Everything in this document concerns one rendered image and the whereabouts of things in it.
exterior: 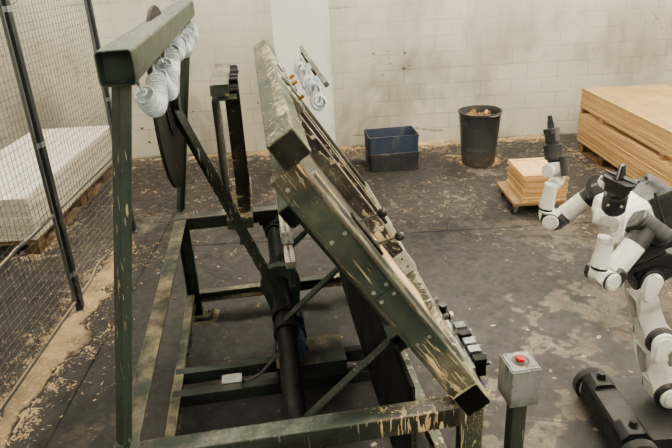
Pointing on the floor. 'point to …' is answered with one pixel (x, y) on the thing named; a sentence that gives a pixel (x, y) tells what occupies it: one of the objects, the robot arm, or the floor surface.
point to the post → (515, 427)
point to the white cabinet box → (286, 46)
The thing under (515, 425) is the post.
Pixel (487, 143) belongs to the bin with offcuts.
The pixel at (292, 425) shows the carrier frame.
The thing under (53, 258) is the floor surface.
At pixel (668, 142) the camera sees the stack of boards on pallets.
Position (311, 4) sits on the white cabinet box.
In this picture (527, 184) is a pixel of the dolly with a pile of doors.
